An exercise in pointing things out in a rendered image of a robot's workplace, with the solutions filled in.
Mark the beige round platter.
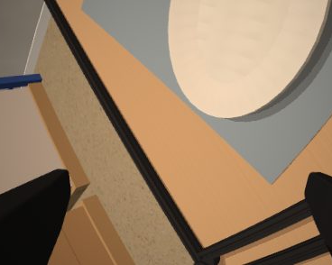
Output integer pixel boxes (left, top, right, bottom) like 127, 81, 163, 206
168, 0, 331, 119

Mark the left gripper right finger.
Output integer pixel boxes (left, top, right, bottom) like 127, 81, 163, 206
304, 172, 332, 257

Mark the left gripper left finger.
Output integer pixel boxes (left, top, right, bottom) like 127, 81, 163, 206
0, 169, 71, 265

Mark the grey flat mat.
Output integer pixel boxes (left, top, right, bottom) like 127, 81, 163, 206
81, 0, 332, 185

